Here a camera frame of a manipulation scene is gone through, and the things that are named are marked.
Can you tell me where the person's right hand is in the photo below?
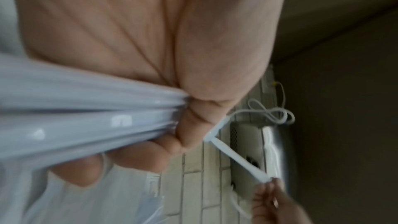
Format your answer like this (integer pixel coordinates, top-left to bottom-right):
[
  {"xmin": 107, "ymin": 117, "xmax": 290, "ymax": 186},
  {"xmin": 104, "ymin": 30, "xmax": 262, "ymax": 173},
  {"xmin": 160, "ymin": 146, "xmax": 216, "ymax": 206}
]
[{"xmin": 251, "ymin": 178, "xmax": 314, "ymax": 224}]

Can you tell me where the person's left hand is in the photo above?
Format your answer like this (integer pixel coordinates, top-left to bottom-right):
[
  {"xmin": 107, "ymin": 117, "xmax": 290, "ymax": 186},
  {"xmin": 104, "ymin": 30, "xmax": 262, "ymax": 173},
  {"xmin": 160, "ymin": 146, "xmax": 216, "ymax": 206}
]
[{"xmin": 13, "ymin": 0, "xmax": 289, "ymax": 187}]

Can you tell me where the bundle of mixed white cutlery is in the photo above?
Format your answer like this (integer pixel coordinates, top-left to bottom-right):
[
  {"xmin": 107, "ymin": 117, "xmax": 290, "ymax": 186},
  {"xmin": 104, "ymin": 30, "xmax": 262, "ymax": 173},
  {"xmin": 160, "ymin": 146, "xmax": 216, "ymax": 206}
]
[{"xmin": 0, "ymin": 53, "xmax": 272, "ymax": 185}]

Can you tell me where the bunch of white plastic forks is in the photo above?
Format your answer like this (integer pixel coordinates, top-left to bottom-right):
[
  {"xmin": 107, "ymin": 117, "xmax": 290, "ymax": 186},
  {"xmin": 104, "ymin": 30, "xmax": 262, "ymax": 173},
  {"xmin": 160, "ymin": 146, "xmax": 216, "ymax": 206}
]
[{"xmin": 144, "ymin": 172, "xmax": 166, "ymax": 221}]

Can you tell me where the brown partition panel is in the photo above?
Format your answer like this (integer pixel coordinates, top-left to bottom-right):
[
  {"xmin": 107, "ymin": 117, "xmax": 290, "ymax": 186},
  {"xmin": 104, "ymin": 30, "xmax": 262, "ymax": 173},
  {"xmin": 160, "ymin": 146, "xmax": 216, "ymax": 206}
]
[{"xmin": 268, "ymin": 0, "xmax": 398, "ymax": 224}]

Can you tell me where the thick white dispenser cord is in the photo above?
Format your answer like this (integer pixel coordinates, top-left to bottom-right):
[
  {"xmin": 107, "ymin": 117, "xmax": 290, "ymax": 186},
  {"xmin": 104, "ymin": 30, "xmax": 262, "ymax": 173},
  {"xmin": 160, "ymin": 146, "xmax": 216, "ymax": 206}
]
[{"xmin": 229, "ymin": 185, "xmax": 253, "ymax": 219}]

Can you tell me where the steel wall dispenser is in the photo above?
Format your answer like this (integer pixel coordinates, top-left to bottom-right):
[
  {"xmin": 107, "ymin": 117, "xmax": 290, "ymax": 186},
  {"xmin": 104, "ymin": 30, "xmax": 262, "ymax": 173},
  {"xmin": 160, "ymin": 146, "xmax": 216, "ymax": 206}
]
[{"xmin": 229, "ymin": 123, "xmax": 300, "ymax": 195}]

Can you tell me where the white power cord with plug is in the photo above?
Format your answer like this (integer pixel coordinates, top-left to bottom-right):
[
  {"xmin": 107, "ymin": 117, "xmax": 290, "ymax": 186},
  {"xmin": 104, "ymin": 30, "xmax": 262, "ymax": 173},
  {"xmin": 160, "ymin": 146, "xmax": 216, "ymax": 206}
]
[{"xmin": 228, "ymin": 99, "xmax": 296, "ymax": 126}]

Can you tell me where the white cable with yellow plug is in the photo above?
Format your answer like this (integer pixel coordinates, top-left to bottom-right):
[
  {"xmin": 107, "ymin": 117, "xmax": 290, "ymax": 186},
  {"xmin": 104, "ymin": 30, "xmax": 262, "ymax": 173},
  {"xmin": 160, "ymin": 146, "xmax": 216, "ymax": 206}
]
[{"xmin": 272, "ymin": 81, "xmax": 286, "ymax": 109}]

